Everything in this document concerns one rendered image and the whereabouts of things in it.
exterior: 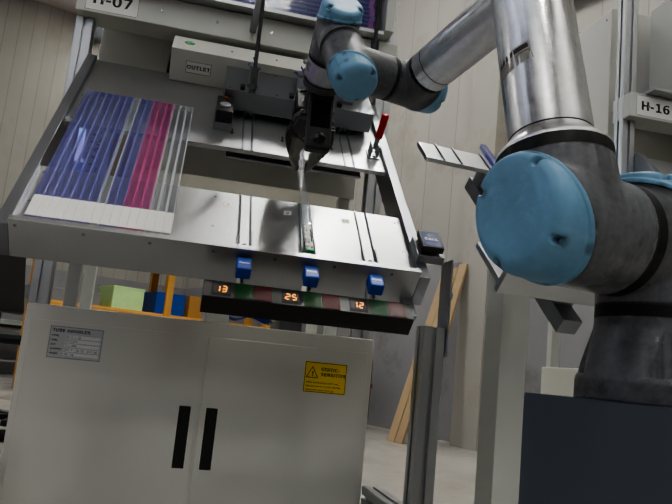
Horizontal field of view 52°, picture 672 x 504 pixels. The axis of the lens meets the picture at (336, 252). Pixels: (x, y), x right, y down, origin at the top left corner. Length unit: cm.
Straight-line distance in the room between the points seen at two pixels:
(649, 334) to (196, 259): 70
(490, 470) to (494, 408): 11
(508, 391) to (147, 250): 71
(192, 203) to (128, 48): 76
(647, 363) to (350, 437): 87
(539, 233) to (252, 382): 91
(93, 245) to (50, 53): 1118
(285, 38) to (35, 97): 1035
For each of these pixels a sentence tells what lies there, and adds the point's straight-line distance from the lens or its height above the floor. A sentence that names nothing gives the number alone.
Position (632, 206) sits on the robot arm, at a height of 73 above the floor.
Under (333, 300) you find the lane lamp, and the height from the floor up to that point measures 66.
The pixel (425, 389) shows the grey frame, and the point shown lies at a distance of 121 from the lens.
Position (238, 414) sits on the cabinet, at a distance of 144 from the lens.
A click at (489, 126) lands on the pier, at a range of 622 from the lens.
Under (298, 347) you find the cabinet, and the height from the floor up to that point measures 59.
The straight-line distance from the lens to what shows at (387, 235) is 129.
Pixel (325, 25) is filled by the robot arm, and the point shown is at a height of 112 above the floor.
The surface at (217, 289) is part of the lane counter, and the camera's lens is 108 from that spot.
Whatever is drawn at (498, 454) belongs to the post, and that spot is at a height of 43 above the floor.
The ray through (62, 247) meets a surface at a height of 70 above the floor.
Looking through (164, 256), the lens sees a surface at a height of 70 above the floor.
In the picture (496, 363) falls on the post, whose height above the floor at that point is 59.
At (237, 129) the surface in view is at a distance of 154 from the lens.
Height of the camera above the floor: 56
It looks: 9 degrees up
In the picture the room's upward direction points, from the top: 6 degrees clockwise
